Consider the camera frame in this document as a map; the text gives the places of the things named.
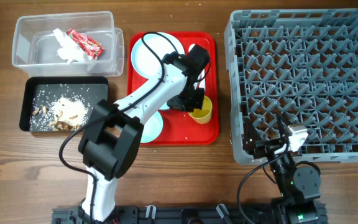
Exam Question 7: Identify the light blue plate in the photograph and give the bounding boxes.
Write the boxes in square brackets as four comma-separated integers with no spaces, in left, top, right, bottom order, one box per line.
[131,34,175,79]

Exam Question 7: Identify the mint green bowl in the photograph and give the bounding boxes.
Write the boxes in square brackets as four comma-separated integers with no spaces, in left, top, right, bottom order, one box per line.
[140,112,163,143]

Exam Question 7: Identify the grey dishwasher rack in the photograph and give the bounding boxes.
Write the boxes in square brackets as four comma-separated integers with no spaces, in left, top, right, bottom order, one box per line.
[224,8,358,165]

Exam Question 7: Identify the yellow plastic cup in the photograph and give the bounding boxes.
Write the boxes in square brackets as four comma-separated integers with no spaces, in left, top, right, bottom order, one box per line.
[188,96,213,124]

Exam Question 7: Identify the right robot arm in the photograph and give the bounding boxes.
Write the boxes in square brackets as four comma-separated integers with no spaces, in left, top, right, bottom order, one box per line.
[236,114,323,223]

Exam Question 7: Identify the black plastic tray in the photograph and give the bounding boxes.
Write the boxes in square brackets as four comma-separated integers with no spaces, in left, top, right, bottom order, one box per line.
[19,77,109,133]

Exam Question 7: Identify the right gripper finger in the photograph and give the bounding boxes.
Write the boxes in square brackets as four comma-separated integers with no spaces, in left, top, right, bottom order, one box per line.
[276,113,290,140]
[244,118,264,146]

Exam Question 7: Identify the white plastic fork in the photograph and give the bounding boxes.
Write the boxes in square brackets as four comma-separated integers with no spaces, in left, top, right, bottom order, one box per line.
[194,70,206,90]

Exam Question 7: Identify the light blue small bowl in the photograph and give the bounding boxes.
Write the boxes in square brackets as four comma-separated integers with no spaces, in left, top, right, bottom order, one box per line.
[159,103,170,110]

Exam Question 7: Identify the white napkin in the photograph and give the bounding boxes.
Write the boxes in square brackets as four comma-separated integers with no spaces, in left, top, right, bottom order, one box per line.
[53,29,85,64]

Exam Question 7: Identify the clear plastic bin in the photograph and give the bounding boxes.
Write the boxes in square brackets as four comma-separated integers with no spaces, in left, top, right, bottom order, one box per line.
[12,11,125,77]

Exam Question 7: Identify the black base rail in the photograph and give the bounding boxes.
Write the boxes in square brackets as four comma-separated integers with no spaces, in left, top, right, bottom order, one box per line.
[51,202,328,224]

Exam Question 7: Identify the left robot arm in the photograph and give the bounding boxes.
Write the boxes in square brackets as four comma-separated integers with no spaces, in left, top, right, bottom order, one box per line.
[78,45,210,223]

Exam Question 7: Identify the red serving tray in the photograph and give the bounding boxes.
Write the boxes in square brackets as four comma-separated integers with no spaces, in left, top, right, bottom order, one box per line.
[124,31,220,146]

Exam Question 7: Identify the rice food scraps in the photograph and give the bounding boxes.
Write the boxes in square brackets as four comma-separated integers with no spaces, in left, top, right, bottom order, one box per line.
[29,83,92,132]

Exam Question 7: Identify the white plastic spoon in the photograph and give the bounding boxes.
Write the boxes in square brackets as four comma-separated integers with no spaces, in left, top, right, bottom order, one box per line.
[188,44,197,54]

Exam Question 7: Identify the red ketchup packet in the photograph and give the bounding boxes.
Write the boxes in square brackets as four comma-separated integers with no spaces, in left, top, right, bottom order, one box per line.
[66,29,104,60]

